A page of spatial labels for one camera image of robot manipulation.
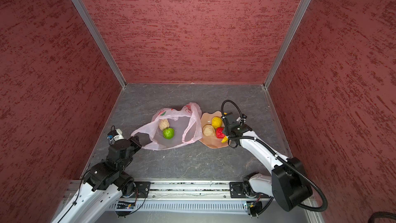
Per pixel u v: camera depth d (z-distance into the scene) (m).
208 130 0.89
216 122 0.92
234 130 0.62
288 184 0.41
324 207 0.37
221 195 0.74
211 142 0.88
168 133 0.88
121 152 0.56
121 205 0.73
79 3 0.78
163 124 0.92
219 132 0.88
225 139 0.84
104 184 0.51
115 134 0.65
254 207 0.72
